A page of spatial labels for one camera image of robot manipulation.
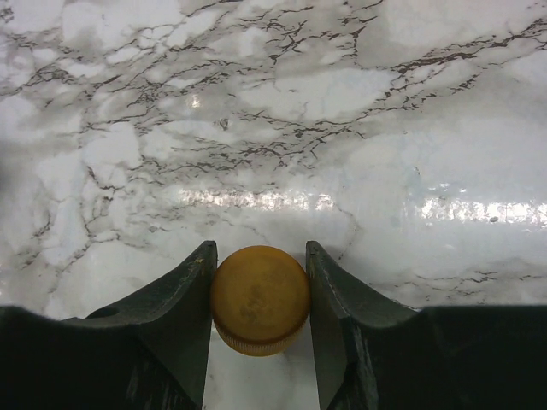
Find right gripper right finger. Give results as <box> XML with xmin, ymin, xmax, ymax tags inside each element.
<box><xmin>306</xmin><ymin>241</ymin><xmax>546</xmax><ymax>409</ymax></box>

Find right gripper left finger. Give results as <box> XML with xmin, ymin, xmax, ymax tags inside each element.
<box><xmin>1</xmin><ymin>241</ymin><xmax>217</xmax><ymax>409</ymax></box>

